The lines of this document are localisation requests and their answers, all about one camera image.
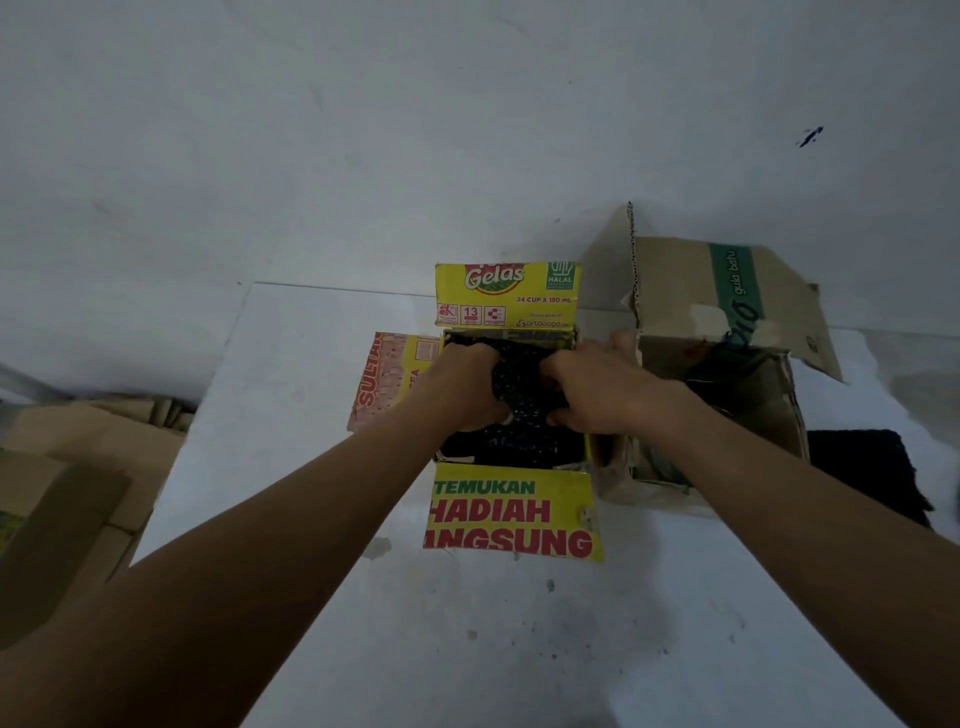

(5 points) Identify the person's right hand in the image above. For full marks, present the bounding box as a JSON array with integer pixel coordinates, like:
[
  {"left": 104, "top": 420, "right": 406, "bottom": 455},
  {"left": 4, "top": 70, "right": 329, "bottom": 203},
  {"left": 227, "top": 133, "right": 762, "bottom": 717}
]
[{"left": 538, "top": 330, "right": 676, "bottom": 438}]

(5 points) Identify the person's left hand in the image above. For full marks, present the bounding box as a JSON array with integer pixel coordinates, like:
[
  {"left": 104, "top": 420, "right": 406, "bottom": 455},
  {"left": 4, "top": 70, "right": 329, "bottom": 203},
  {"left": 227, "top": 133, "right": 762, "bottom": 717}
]
[{"left": 427, "top": 343, "right": 513, "bottom": 435}]

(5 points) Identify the black plastic bag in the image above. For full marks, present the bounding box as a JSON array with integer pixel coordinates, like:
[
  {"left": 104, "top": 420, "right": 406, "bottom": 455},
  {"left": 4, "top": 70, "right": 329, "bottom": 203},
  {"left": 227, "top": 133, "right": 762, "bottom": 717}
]
[{"left": 439, "top": 333, "right": 588, "bottom": 471}]

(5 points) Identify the person's left forearm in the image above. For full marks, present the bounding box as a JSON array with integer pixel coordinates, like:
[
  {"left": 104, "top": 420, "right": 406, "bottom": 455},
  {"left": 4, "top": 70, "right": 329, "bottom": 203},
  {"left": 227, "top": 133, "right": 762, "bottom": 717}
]
[{"left": 0, "top": 390, "right": 481, "bottom": 728}]

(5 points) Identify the person's right forearm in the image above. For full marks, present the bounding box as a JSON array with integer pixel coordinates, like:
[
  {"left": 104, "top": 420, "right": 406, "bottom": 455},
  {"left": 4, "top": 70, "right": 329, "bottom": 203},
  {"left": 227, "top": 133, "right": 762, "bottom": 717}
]
[{"left": 637, "top": 378, "right": 960, "bottom": 728}]

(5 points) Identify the brown cardboard box green stripe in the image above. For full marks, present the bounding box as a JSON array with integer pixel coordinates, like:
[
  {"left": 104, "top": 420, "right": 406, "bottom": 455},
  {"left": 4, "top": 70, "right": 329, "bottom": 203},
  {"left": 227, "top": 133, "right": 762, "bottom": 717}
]
[{"left": 577, "top": 202, "right": 846, "bottom": 511}]

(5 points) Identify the yellow cardboard box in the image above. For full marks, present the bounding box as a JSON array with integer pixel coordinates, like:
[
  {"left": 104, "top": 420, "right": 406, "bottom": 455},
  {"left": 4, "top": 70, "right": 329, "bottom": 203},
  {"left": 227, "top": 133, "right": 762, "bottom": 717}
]
[{"left": 346, "top": 261, "right": 606, "bottom": 564}]

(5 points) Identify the black cloth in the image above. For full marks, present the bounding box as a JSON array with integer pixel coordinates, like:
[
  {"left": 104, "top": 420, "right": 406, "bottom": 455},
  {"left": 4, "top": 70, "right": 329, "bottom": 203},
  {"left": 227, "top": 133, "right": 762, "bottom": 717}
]
[{"left": 807, "top": 429, "right": 936, "bottom": 529}]

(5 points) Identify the pile of flattened brown cardboard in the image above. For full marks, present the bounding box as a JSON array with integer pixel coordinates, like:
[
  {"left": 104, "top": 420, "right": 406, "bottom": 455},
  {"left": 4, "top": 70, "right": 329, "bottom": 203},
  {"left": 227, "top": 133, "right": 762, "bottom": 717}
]
[{"left": 0, "top": 396, "right": 198, "bottom": 652}]

